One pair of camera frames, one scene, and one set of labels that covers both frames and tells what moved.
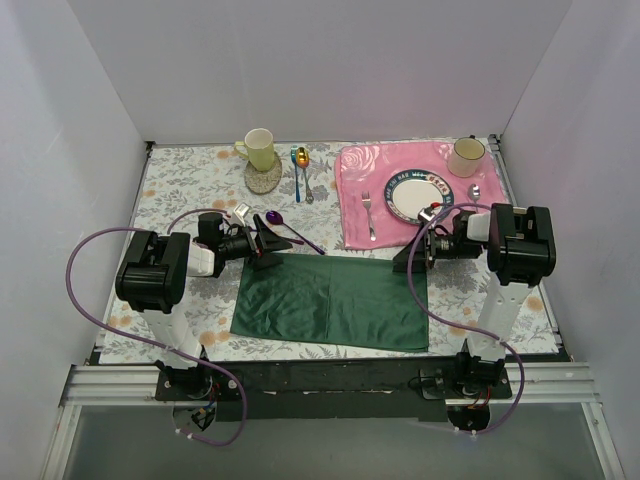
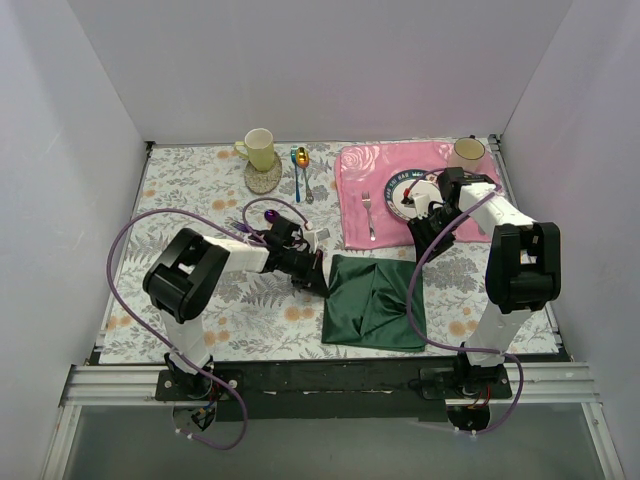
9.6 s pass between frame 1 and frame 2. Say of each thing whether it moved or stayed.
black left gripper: moved
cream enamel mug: stayed
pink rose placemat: stayed
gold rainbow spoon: stayed
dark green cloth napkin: moved
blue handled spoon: stayed
